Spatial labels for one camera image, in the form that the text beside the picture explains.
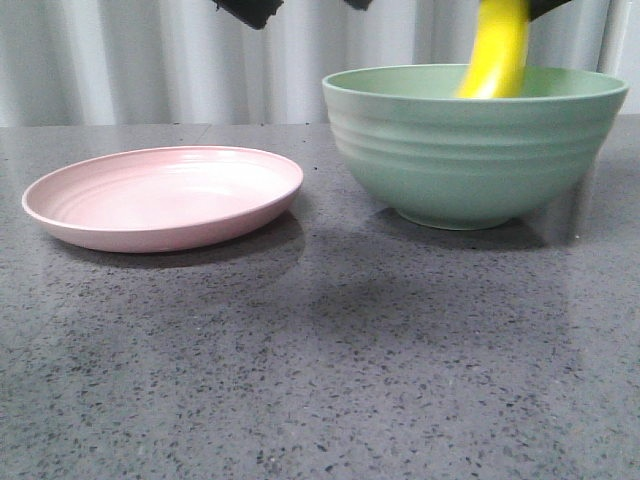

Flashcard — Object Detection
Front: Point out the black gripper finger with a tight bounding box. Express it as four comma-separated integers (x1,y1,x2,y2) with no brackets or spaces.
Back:
528,0,570,22

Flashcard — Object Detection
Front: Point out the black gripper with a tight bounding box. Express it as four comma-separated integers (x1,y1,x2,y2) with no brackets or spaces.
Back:
213,0,373,30

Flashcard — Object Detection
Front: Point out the yellow plastic banana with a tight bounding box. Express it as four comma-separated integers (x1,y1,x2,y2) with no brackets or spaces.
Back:
456,0,530,99

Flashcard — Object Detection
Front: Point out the green ridged bowl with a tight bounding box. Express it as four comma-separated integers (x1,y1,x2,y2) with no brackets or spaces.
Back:
322,64,628,230

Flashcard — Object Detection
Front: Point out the pink ridged plate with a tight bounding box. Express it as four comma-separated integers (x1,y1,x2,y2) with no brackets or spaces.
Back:
22,146,304,253

